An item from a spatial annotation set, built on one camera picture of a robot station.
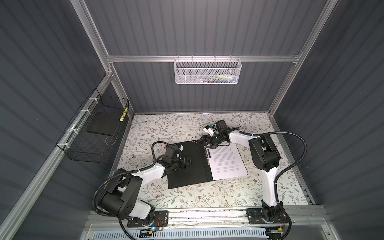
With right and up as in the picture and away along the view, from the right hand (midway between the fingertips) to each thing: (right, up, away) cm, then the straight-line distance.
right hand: (202, 146), depth 96 cm
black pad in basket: (-51, +15, -21) cm, 57 cm away
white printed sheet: (+15, -10, -2) cm, 18 cm away
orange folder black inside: (-2, -16, -5) cm, 17 cm away
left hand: (-9, -9, -6) cm, 14 cm away
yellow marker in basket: (-44, +17, -17) cm, 50 cm away
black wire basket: (-55, +7, -25) cm, 61 cm away
